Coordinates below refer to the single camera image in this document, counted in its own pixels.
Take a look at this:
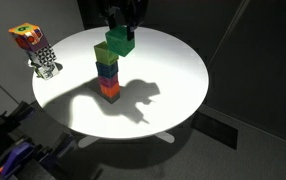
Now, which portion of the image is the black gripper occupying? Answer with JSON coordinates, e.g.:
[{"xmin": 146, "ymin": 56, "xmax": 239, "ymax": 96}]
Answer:
[{"xmin": 97, "ymin": 0, "xmax": 149, "ymax": 42}]

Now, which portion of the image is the dark green block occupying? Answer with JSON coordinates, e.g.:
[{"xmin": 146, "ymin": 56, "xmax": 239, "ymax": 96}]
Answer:
[{"xmin": 104, "ymin": 25, "xmax": 137, "ymax": 58}]

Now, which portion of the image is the light green block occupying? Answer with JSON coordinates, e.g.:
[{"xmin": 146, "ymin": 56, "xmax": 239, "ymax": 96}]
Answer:
[{"xmin": 93, "ymin": 41, "xmax": 120, "ymax": 67}]

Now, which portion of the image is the blue block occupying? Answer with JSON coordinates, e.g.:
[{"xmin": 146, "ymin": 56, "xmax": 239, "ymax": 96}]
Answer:
[{"xmin": 95, "ymin": 60, "xmax": 120, "ymax": 80}]

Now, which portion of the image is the purple block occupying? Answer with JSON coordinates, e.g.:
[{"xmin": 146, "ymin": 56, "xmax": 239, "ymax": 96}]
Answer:
[{"xmin": 98, "ymin": 73, "xmax": 120, "ymax": 89}]

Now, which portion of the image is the orange block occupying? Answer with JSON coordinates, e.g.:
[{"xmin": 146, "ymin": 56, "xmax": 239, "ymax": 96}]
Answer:
[{"xmin": 100, "ymin": 81, "xmax": 121, "ymax": 99}]

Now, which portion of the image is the grey block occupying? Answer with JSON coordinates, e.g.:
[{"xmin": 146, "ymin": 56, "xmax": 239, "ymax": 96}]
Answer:
[{"xmin": 102, "ymin": 91, "xmax": 122, "ymax": 105}]

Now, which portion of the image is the black white patterned cube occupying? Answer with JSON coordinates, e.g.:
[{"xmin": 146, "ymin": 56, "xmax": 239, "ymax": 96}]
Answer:
[{"xmin": 32, "ymin": 43, "xmax": 58, "ymax": 68}]

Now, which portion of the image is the small white printed cube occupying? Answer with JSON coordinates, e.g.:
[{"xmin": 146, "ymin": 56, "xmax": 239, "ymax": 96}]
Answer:
[{"xmin": 35, "ymin": 62, "xmax": 59, "ymax": 81}]

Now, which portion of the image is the multicolour cube with number six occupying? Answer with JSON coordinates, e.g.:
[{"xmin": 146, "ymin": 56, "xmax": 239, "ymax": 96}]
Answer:
[{"xmin": 8, "ymin": 22, "xmax": 45, "ymax": 53}]

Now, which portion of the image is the white table base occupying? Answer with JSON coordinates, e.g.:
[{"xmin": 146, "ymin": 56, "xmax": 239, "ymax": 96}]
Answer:
[{"xmin": 77, "ymin": 131, "xmax": 176, "ymax": 149}]

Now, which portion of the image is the black clamp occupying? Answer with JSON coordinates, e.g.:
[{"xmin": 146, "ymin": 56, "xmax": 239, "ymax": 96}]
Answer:
[{"xmin": 38, "ymin": 131, "xmax": 79, "ymax": 168}]

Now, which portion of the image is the black metal stand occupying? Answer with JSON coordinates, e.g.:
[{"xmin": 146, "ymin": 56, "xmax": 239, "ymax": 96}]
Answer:
[{"xmin": 0, "ymin": 99, "xmax": 39, "ymax": 144}]

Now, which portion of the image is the purple clamp with orange tip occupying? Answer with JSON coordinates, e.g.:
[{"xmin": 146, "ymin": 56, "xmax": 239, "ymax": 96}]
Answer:
[{"xmin": 0, "ymin": 141, "xmax": 37, "ymax": 180}]

